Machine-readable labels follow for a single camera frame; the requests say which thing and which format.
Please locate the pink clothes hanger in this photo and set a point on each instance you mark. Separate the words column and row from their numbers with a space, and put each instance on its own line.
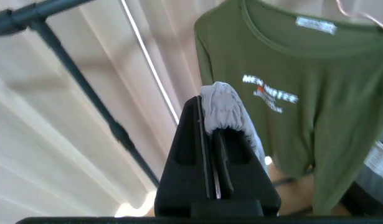
column 365, row 16

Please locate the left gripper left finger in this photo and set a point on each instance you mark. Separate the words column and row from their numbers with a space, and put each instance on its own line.
column 185, row 180

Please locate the white laundry basket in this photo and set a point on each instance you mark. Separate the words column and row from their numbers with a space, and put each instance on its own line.
column 375, row 180

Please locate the black clothes rack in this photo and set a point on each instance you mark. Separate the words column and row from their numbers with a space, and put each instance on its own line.
column 85, row 84

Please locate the green printed shirt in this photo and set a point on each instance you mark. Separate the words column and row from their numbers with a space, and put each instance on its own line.
column 334, row 124

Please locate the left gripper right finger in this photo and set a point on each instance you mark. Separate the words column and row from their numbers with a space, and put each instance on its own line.
column 247, row 183

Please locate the pale grey garment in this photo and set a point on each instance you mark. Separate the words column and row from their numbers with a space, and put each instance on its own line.
column 222, row 105

